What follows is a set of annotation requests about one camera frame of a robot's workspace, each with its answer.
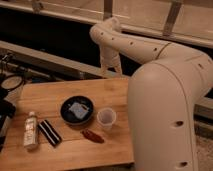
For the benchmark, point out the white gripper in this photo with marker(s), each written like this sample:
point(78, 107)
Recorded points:
point(109, 58)

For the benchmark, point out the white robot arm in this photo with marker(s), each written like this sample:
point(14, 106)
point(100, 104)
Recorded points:
point(161, 98)

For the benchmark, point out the clear plastic cup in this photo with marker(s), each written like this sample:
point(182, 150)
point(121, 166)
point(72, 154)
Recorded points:
point(106, 117)

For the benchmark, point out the blue sponge in bowl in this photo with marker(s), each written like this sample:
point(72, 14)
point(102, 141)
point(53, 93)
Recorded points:
point(79, 110)

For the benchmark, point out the black round bowl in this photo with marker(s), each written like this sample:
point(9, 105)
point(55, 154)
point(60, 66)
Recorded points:
point(69, 116)

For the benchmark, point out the reddish brown chili pepper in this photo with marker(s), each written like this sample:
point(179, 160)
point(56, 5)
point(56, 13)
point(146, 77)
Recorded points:
point(88, 134)

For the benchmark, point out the wooden cutting board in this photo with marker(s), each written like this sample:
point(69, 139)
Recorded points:
point(74, 152)

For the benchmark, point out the black white striped block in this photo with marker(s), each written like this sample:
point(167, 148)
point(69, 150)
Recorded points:
point(50, 133)

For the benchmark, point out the small white plastic bottle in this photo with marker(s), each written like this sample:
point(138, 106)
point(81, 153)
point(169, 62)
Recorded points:
point(30, 140)

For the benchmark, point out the black round device on left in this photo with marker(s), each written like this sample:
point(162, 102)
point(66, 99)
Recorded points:
point(11, 82)

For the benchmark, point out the black object at left edge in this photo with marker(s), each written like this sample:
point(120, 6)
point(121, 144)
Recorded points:
point(7, 111)

